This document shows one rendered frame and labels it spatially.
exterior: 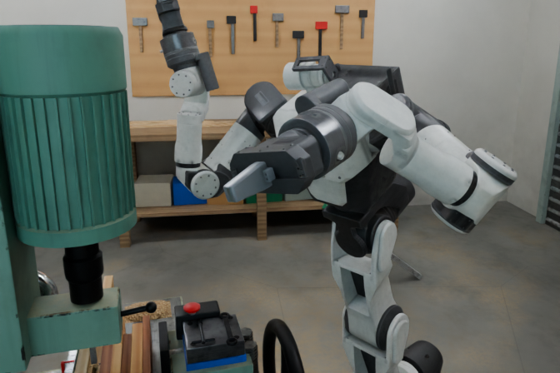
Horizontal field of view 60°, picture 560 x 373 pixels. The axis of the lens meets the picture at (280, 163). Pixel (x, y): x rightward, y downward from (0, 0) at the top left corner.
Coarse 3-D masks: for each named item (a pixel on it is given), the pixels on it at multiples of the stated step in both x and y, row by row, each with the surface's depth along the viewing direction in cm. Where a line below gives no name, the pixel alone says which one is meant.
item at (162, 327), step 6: (162, 324) 86; (162, 330) 85; (162, 336) 83; (162, 342) 81; (162, 348) 80; (168, 348) 80; (180, 348) 85; (162, 354) 79; (168, 354) 79; (162, 360) 79; (168, 360) 80; (162, 366) 80; (168, 366) 80; (162, 372) 80; (168, 372) 80
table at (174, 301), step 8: (128, 304) 111; (176, 304) 111; (152, 320) 105; (160, 320) 105; (168, 320) 105; (128, 328) 102; (152, 328) 102; (168, 328) 102; (152, 336) 99; (152, 344) 96; (152, 352) 94; (152, 360) 92; (152, 368) 89; (160, 368) 89
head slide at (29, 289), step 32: (0, 128) 68; (0, 160) 67; (0, 192) 67; (0, 224) 67; (0, 256) 68; (32, 256) 81; (0, 288) 69; (32, 288) 80; (0, 320) 70; (0, 352) 72
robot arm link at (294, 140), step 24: (288, 120) 64; (312, 120) 62; (336, 120) 64; (264, 144) 63; (288, 144) 59; (312, 144) 59; (336, 144) 63; (240, 168) 63; (288, 168) 57; (312, 168) 57; (264, 192) 61; (288, 192) 58
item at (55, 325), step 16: (112, 288) 84; (32, 304) 79; (48, 304) 79; (64, 304) 79; (96, 304) 79; (112, 304) 79; (32, 320) 75; (48, 320) 76; (64, 320) 76; (80, 320) 77; (96, 320) 78; (112, 320) 79; (32, 336) 76; (48, 336) 76; (64, 336) 77; (80, 336) 78; (96, 336) 78; (112, 336) 79; (32, 352) 76; (48, 352) 77
